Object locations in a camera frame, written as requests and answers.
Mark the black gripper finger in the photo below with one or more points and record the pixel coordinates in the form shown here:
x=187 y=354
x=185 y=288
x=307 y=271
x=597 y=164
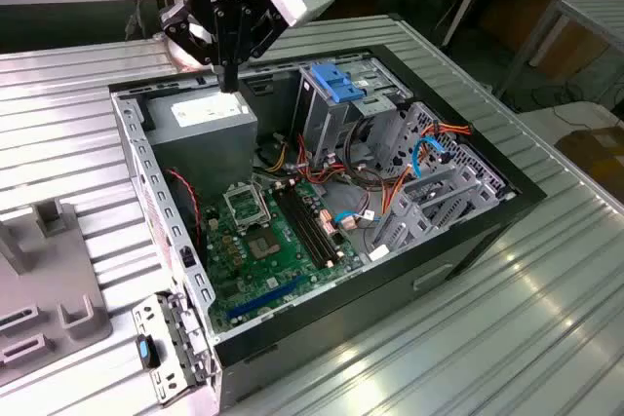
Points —
x=183 y=31
x=234 y=46

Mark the grey metal disk bay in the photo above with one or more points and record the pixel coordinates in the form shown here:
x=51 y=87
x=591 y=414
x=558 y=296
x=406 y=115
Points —
x=439 y=189

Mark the blue plastic bay latch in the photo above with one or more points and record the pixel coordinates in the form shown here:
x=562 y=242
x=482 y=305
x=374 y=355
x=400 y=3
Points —
x=336 y=82

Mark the grey power supply unit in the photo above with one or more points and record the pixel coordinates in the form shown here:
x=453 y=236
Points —
x=205 y=153

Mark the grey metal optical drive cage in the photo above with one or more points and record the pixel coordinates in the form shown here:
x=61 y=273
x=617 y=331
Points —
x=322 y=124

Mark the black case fan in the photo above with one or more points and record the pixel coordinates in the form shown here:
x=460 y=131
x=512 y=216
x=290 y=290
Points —
x=183 y=211

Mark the black RAM slot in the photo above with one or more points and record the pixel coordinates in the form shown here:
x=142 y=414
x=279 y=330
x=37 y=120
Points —
x=317 y=222
x=302 y=226
x=296 y=228
x=310 y=224

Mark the CPU socket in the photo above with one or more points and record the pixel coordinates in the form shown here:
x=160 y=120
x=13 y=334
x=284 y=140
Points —
x=263 y=244

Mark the green motherboard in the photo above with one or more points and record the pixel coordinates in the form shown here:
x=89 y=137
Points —
x=283 y=265

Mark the blue expansion slot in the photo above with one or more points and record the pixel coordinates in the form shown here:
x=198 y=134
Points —
x=265 y=296

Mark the grey parts rack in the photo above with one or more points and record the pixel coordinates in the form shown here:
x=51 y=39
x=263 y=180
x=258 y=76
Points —
x=39 y=279

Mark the black open PC case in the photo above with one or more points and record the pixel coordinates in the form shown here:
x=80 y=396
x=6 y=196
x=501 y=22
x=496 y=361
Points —
x=390 y=309

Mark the white flat sheet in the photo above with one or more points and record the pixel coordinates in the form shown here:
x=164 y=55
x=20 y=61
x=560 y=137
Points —
x=585 y=116

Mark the brown cardboard box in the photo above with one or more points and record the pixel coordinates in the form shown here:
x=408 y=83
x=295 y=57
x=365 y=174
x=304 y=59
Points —
x=599 y=153

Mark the metal expansion slot bracket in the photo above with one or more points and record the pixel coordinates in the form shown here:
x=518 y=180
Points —
x=166 y=318

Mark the black blue bracket latch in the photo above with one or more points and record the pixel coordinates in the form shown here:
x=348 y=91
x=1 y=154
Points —
x=146 y=351

